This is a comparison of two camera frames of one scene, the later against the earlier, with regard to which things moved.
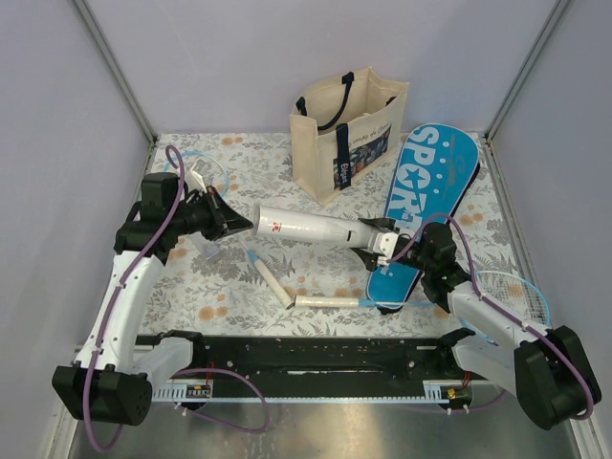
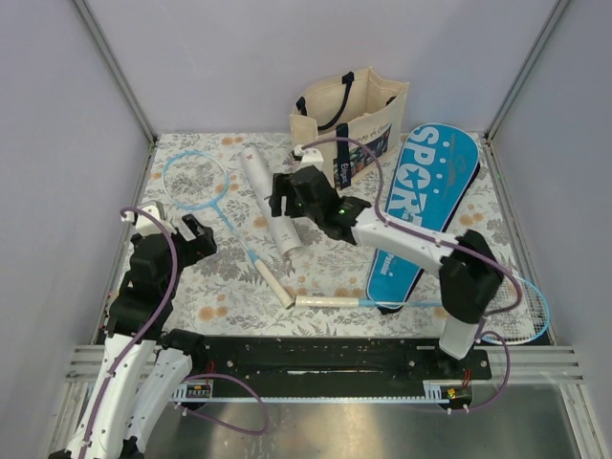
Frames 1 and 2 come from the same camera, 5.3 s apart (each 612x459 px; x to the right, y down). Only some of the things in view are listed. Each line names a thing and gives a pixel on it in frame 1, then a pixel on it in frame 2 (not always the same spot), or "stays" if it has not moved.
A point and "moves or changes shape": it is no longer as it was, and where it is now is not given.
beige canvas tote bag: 344,126 stays
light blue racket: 521,293 stays
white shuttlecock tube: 310,225 moves or changes shape
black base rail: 325,368 stays
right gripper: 381,222 to 281,187
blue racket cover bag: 432,175 stays
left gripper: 225,219 to 200,247
